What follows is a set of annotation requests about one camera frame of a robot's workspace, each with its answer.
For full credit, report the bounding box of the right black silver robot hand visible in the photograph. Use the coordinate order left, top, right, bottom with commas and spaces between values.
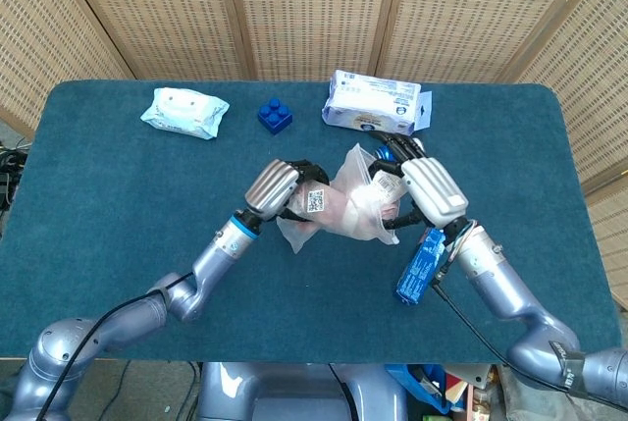
367, 130, 470, 232

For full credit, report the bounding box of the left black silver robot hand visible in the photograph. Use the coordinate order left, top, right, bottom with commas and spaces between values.
243, 158, 331, 224

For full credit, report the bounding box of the translucent white zip bag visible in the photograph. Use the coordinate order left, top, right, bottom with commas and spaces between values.
276, 142, 409, 255

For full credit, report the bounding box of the blue white drink can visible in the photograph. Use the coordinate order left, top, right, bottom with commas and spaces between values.
374, 138, 424, 163

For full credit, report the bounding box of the blue toy building brick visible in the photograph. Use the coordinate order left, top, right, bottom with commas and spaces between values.
257, 98, 294, 136

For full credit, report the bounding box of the long blue cardboard box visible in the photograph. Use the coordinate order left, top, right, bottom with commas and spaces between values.
393, 227, 448, 305

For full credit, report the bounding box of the white blue milk powder box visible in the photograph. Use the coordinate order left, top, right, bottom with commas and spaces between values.
321, 69, 434, 136

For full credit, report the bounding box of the light blue wet wipes pack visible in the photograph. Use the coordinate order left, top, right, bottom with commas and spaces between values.
139, 87, 231, 141

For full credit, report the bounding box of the blue felt table cover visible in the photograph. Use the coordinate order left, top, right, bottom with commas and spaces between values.
0, 79, 620, 364

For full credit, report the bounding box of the bamboo folding screen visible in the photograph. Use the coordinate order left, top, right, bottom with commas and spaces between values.
0, 0, 628, 314

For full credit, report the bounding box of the blue plastic storage bin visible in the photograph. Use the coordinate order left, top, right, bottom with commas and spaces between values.
385, 364, 487, 416

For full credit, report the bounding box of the grey-blue robot torso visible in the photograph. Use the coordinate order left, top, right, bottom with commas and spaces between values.
195, 361, 409, 421

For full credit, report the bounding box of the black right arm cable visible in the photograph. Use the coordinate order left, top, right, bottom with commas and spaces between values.
430, 263, 628, 403

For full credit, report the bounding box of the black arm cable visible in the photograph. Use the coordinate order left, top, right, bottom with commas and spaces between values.
36, 271, 196, 421
430, 263, 628, 403

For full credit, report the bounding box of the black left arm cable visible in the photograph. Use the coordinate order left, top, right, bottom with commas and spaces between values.
36, 271, 196, 421

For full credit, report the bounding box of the black floor cable bundle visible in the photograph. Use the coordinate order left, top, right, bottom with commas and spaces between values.
0, 143, 28, 214

